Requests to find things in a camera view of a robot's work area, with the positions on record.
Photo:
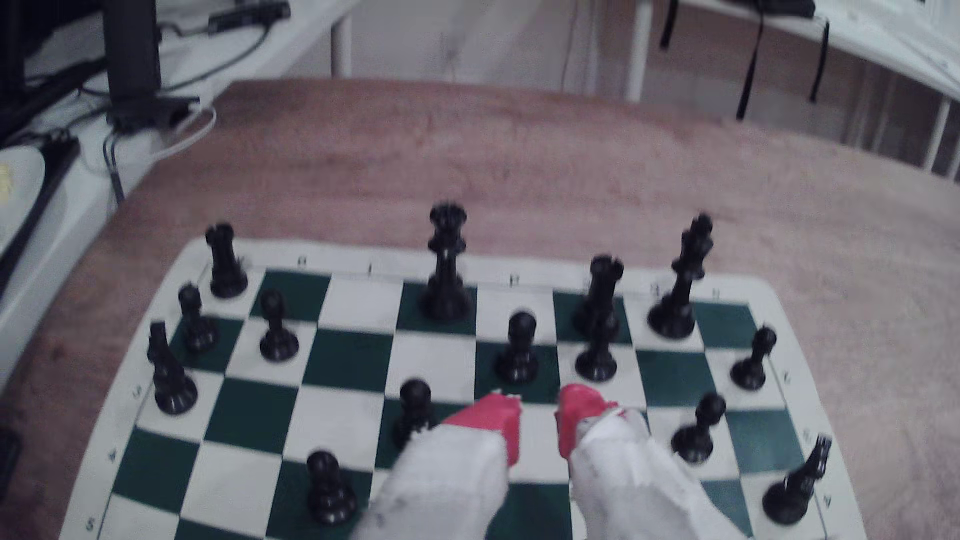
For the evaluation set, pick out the white round plate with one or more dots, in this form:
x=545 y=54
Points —
x=15 y=191

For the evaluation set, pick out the green and white chess mat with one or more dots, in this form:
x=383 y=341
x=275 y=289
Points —
x=352 y=360

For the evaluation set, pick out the black monitor stand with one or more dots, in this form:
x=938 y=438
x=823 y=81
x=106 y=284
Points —
x=131 y=52

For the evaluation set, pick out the black flat device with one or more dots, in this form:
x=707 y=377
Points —
x=52 y=176

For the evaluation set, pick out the white metal-legged table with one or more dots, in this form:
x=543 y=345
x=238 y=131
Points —
x=877 y=41

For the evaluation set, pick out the black king chess piece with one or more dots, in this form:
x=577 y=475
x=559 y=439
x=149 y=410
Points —
x=675 y=311

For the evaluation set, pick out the black rook chess piece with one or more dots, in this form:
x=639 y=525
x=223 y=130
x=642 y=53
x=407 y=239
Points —
x=604 y=292
x=226 y=270

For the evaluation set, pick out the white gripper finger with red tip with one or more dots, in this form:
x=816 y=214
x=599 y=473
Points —
x=630 y=487
x=442 y=487

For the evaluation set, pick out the black pawn chess piece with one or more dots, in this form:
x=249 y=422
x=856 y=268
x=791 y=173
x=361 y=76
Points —
x=330 y=495
x=752 y=367
x=598 y=364
x=277 y=337
x=412 y=416
x=519 y=360
x=696 y=439
x=199 y=330

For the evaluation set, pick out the black queen chess piece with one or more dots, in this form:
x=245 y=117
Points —
x=446 y=292

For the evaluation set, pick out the black knight chess piece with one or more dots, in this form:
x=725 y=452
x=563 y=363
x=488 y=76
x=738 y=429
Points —
x=171 y=382
x=791 y=491

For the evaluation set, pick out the black power adapter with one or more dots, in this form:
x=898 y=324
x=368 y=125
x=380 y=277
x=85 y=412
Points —
x=251 y=13

